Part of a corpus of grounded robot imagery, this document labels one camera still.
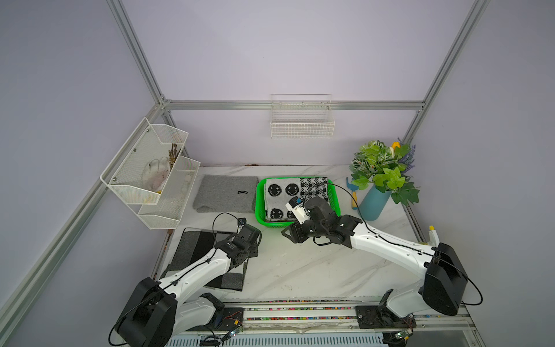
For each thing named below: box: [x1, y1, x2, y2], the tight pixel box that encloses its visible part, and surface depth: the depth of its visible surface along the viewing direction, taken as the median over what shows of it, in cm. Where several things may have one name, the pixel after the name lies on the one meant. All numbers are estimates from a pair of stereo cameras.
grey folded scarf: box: [192, 174, 260, 214], surface depth 106 cm
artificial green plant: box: [349, 140, 420, 206], surface depth 79 cm
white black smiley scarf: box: [264, 177, 330, 222], surface depth 100 cm
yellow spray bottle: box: [427, 224, 441, 248], surface depth 77 cm
